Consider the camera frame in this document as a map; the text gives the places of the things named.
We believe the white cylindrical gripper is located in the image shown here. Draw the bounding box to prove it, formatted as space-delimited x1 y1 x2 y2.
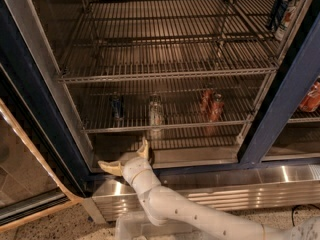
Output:
98 137 152 184

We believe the blue pepsi can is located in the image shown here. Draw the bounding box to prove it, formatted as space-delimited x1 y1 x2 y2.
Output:
111 94 124 120

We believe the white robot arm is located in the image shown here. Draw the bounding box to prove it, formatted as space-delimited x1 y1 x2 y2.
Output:
98 138 320 240

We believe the glass fridge door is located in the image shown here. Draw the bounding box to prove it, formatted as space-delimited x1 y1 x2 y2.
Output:
0 74 82 233

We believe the red soda can rear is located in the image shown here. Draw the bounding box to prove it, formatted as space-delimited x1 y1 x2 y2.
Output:
200 89 213 113

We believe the red soda can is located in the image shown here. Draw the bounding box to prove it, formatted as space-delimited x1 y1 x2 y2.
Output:
209 93 224 122
200 89 213 113

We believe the stainless steel fridge base grille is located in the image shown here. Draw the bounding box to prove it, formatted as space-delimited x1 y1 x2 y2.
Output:
90 164 320 221

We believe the dark blue can top shelf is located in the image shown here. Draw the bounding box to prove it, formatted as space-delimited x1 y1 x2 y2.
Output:
266 0 292 32

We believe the white can top shelf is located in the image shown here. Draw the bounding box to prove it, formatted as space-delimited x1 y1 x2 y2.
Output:
274 0 300 41

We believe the clear glass bottle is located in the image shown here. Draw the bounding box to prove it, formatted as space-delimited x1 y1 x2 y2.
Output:
149 94 164 131

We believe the clear plastic bin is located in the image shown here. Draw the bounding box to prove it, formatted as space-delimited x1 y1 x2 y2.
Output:
115 211 202 240

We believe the orange packet right compartment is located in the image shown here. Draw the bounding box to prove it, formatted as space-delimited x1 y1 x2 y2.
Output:
299 80 320 112

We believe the bottom wire fridge shelf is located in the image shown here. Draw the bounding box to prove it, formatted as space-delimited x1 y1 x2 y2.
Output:
79 83 264 134

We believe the wire fridge shelf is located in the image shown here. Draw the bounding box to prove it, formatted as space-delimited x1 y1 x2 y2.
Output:
77 0 273 45
79 83 264 134
57 35 278 84

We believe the middle wire fridge shelf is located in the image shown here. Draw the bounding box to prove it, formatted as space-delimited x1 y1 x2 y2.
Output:
57 35 278 84

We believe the upper wire fridge shelf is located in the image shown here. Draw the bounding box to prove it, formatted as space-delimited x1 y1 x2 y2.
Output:
77 0 273 45

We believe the black cable on floor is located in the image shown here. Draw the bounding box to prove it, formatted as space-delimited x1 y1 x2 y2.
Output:
291 203 320 233

